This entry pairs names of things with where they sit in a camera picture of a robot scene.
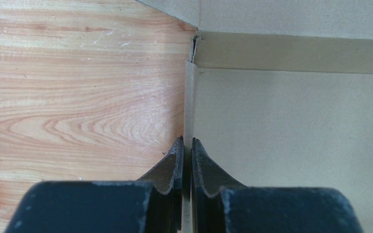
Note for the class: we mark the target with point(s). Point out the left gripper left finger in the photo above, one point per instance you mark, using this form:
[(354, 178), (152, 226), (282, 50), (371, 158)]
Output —
[(150, 204)]

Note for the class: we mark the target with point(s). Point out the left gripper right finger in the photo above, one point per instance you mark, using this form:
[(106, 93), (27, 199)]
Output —
[(222, 204)]

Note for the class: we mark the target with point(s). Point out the cardboard box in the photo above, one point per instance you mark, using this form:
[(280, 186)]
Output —
[(280, 93)]

